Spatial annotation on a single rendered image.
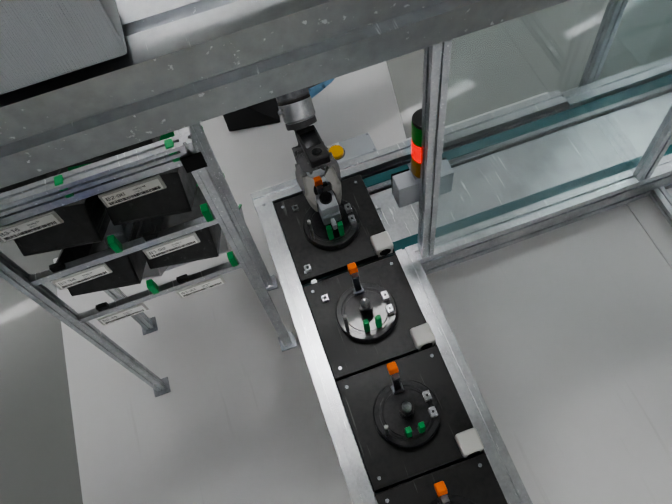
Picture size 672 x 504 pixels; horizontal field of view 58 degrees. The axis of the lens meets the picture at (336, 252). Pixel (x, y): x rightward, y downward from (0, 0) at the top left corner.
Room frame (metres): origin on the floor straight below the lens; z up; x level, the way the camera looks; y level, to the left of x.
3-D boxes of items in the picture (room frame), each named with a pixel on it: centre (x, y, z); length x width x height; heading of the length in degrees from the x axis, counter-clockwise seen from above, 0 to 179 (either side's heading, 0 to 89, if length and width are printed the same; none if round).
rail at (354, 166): (0.97, -0.26, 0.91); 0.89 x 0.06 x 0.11; 98
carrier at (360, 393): (0.29, -0.07, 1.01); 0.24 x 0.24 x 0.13; 8
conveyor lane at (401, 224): (0.80, -0.30, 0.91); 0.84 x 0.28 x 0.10; 98
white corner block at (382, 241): (0.70, -0.11, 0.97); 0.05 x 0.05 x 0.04; 8
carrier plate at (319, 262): (0.79, 0.00, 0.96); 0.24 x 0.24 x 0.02; 8
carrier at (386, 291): (0.53, -0.04, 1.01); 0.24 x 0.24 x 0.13; 8
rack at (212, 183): (0.61, 0.34, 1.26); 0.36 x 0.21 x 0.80; 98
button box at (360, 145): (1.01, -0.06, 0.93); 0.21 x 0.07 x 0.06; 98
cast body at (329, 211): (0.78, -0.01, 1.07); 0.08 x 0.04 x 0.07; 8
